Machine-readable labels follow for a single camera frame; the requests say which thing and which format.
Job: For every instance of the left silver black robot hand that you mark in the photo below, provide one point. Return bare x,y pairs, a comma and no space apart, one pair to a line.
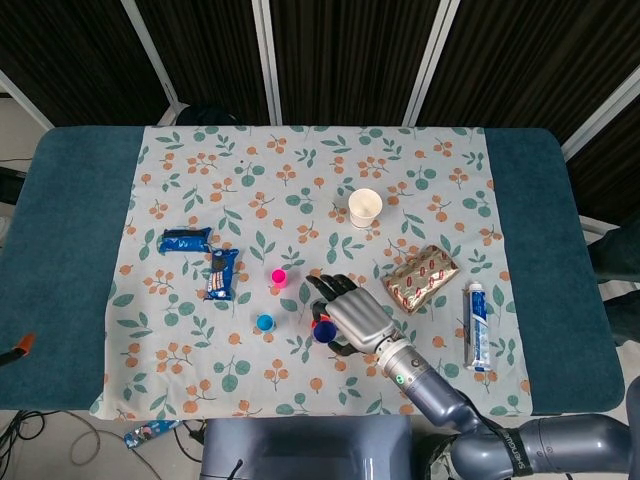
25,341

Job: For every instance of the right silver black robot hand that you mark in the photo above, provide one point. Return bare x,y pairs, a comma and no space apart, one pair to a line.
355,315

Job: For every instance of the dark blue plastic cup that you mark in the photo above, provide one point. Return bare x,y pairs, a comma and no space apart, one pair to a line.
325,332

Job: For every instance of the pink plastic cup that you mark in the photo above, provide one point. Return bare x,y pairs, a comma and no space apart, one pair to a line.
279,276

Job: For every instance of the light blue plastic cup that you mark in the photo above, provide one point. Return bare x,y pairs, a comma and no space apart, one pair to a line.
265,322

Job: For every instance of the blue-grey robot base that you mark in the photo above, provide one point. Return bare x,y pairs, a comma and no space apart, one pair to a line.
300,450

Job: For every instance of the gold foil snack package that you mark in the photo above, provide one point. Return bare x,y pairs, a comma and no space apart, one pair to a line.
422,277

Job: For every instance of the white paper cup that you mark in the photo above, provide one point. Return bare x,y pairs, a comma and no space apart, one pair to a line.
365,205

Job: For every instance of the teal table cover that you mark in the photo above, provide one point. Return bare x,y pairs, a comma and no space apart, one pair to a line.
65,225

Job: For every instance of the white blue toothpaste tube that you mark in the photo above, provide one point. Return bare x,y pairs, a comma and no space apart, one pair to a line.
479,325

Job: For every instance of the blue cookie packet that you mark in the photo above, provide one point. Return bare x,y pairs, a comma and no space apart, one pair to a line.
220,275

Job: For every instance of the blue wrapper on floor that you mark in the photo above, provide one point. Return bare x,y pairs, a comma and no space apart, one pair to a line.
150,432

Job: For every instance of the black box device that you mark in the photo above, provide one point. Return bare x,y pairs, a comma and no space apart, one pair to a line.
10,187

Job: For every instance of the floral leaf berry tablecloth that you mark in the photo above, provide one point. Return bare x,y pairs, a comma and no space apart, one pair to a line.
300,165

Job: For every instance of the black trash bin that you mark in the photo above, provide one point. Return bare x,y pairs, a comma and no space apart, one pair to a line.
440,462

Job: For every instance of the plain blue snack packet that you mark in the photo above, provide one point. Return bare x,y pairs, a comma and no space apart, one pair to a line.
182,242

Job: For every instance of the black power plug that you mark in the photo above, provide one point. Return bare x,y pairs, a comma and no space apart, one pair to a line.
196,434

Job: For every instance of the black chair back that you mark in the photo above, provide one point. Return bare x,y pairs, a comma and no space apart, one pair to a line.
207,116

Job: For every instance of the white metal stand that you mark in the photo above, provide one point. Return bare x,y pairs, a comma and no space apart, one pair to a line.
592,224

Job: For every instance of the dark folding screen white frame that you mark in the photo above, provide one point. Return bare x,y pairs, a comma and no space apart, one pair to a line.
350,50

